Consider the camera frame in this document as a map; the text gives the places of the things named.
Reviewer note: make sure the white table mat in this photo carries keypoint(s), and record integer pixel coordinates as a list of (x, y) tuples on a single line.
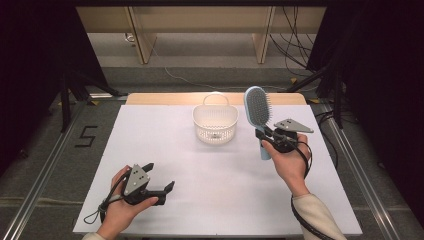
[(160, 140)]

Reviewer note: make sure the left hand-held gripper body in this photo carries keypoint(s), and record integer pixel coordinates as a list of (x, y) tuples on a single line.
[(136, 179)]

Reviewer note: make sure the light blue hairbrush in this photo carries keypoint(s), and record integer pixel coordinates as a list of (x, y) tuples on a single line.
[(256, 106)]

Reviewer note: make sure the black curtain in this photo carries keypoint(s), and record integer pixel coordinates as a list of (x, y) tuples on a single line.
[(383, 83), (26, 66)]

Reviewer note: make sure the beige wooden desk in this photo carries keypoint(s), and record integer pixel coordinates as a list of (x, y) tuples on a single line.
[(200, 20)]

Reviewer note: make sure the black metal stand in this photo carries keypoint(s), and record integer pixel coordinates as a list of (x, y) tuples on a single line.
[(338, 106), (65, 106)]

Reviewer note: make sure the person's left hand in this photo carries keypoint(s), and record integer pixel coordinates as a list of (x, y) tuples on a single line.
[(120, 213)]

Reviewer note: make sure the metal floor rail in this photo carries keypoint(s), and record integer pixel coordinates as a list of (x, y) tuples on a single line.
[(361, 181), (41, 180)]

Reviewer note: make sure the person's right hand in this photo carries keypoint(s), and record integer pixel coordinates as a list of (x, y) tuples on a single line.
[(290, 166)]

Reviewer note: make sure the white plastic basket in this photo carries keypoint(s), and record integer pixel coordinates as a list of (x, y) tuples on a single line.
[(204, 133)]

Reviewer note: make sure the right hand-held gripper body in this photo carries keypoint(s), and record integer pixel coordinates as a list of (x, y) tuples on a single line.
[(291, 125)]

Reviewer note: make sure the yellow floor tape piece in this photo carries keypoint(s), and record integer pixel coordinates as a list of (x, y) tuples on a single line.
[(293, 80), (94, 102), (313, 100)]

